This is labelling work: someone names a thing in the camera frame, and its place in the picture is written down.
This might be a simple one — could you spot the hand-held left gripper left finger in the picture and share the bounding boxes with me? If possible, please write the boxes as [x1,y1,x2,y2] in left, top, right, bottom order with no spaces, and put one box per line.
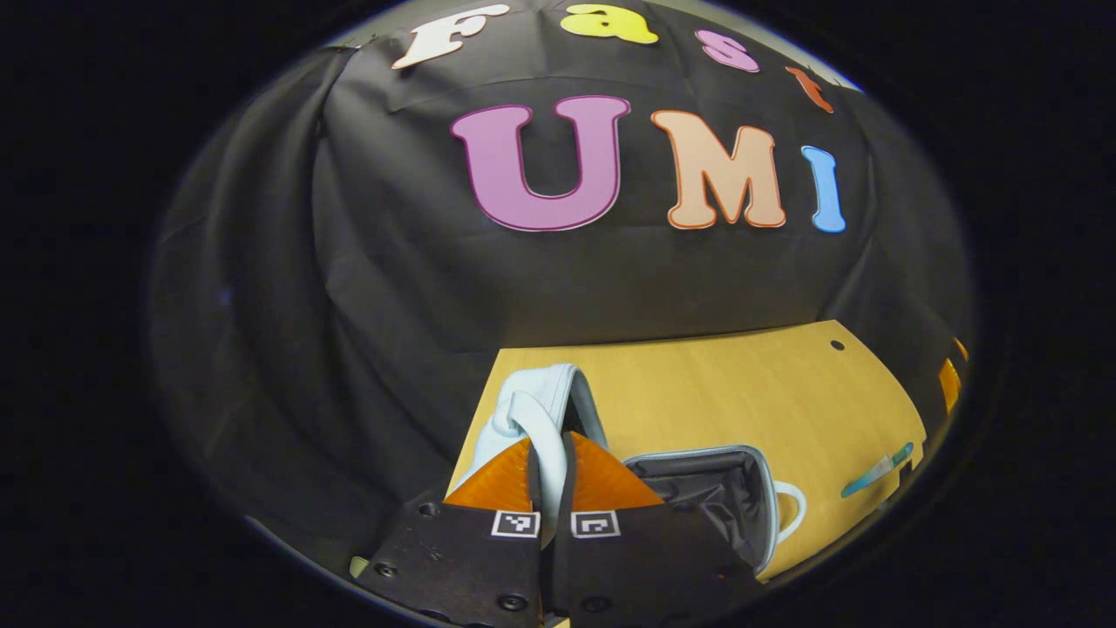
[351,436,545,628]

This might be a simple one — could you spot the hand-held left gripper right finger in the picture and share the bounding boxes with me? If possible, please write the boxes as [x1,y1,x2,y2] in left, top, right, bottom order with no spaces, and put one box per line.
[549,431,770,628]

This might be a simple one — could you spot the light blue suitcase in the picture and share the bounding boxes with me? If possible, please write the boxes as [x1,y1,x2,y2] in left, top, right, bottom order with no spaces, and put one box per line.
[449,362,808,584]

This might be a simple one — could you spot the black backdrop cloth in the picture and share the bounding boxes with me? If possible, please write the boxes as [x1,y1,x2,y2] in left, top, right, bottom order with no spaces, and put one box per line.
[148,0,976,577]

